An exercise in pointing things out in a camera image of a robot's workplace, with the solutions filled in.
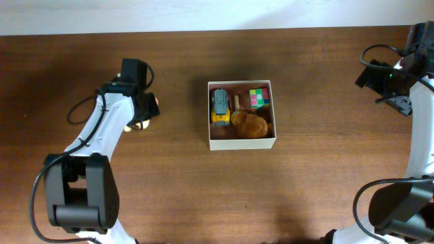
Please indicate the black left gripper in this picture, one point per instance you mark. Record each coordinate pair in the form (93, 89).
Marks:
(154, 109)

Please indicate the white cardboard box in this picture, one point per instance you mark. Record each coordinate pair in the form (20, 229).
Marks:
(225, 137)

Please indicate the brown plush bear toy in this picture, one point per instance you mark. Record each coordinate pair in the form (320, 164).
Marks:
(251, 126)

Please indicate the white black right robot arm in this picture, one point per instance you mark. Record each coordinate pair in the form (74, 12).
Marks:
(400, 210)

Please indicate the yellow grey toy truck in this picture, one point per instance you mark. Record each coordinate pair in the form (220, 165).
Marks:
(220, 112)

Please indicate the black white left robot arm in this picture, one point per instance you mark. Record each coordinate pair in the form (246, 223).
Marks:
(80, 190)

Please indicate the yellow plush pig toy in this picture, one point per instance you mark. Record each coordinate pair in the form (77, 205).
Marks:
(145, 114)

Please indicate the yellow wooden rattle drum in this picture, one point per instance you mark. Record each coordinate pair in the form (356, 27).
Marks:
(235, 113)

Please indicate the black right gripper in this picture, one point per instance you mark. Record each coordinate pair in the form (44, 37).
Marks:
(374, 83)

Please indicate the colourful puzzle cube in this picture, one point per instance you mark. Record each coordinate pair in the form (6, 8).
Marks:
(259, 98)

